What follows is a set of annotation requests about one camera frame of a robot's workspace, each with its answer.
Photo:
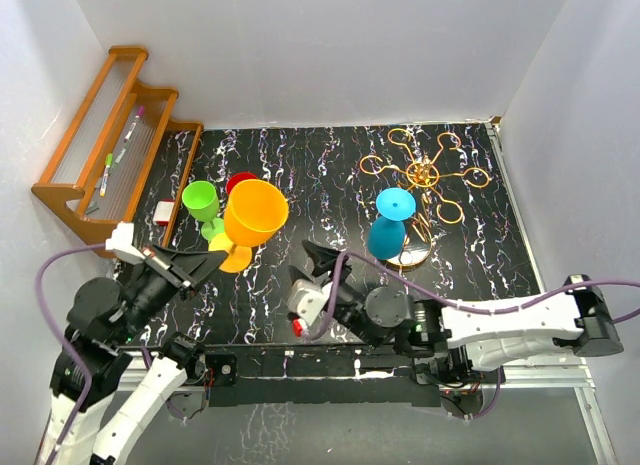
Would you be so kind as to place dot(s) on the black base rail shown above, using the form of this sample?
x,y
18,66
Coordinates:
x,y
339,374

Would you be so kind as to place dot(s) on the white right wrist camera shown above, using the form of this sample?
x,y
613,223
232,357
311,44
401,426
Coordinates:
x,y
307,300

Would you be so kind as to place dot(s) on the small white red box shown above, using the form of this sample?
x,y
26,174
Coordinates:
x,y
163,212

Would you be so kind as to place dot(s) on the yellow wine glass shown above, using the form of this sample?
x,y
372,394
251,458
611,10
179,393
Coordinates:
x,y
255,212

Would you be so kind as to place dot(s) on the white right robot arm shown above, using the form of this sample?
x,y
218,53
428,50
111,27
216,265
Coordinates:
x,y
451,342

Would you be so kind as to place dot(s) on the green capped marker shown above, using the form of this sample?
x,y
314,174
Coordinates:
x,y
105,175

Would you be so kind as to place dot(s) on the gold wire wine glass rack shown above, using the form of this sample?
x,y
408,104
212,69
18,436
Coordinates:
x,y
423,175

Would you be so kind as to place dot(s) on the red wine glass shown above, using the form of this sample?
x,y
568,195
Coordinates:
x,y
238,178

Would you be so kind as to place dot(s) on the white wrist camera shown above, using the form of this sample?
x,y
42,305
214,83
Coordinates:
x,y
307,300
120,243

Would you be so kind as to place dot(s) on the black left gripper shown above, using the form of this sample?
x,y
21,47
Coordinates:
x,y
187,270

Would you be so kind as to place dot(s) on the wooden stepped shelf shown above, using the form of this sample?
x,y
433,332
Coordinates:
x,y
69,185

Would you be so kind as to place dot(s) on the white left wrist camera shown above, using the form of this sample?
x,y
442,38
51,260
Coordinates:
x,y
120,243

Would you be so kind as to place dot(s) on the green wine glass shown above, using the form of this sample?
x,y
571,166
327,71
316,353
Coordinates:
x,y
202,202

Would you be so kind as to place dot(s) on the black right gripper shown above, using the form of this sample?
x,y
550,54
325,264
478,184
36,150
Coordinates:
x,y
322,259

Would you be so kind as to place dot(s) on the blue wine glass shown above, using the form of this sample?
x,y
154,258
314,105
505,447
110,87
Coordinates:
x,y
387,233

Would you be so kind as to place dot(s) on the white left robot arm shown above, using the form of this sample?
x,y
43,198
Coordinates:
x,y
104,318

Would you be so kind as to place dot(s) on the purple capped marker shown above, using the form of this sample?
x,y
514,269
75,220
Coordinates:
x,y
139,113

